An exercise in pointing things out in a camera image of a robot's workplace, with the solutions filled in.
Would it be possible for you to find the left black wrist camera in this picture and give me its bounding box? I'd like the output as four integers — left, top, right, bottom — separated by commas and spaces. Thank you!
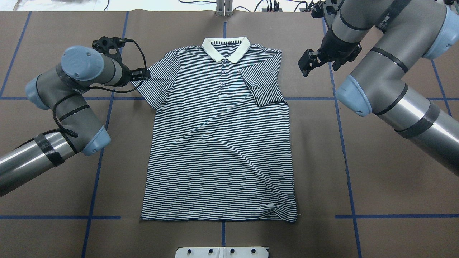
91, 36, 126, 54

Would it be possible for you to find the blue white striped polo shirt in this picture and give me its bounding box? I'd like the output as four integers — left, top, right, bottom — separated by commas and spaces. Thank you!
136, 37, 297, 223

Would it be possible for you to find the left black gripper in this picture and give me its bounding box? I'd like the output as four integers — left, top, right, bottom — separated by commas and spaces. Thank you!
129, 68, 151, 82

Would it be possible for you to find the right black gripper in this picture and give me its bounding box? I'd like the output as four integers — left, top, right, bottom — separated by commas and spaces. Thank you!
297, 28, 362, 78

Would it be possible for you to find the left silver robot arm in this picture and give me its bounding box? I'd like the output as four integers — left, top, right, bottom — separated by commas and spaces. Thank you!
1, 39, 150, 196

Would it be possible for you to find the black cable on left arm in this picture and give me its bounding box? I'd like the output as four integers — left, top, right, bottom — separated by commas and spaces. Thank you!
52, 38, 148, 138

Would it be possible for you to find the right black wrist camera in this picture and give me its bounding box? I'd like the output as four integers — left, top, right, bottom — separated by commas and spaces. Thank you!
311, 0, 343, 18

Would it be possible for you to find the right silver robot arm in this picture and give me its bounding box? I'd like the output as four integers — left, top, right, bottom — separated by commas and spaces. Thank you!
298, 0, 459, 175

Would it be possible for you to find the white mounting column with base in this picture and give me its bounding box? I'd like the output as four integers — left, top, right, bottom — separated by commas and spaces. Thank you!
175, 246, 270, 258

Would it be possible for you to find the aluminium frame post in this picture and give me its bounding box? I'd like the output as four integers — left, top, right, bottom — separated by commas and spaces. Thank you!
215, 0, 234, 17

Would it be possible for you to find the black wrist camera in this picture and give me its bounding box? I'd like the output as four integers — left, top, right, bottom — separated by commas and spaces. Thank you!
91, 36, 126, 54
311, 0, 343, 18

